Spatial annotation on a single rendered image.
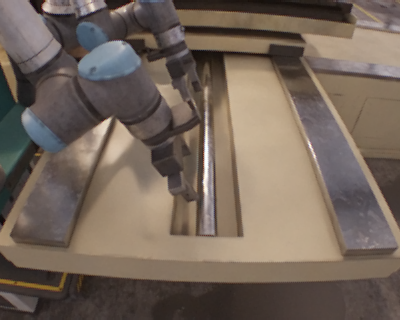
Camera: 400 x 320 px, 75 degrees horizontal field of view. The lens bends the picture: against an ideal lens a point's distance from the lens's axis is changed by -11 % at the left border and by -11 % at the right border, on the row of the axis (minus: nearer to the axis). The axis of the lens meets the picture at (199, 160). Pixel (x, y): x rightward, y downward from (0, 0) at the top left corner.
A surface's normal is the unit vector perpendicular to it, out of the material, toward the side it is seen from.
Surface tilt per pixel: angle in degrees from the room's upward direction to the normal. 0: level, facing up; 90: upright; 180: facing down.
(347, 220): 0
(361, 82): 90
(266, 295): 0
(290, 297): 0
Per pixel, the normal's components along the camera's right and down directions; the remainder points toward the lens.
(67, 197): 0.04, -0.73
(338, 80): -0.02, 0.69
